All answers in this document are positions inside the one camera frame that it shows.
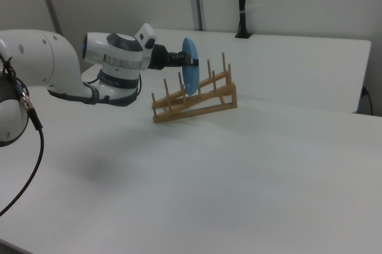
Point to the blue round plate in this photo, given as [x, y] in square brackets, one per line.
[191, 77]

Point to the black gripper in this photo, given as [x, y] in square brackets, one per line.
[164, 56]

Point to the black pole with base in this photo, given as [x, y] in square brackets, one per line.
[243, 3]

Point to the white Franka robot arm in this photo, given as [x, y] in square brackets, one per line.
[59, 65]

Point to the wooden plate rack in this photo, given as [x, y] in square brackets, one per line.
[206, 98]

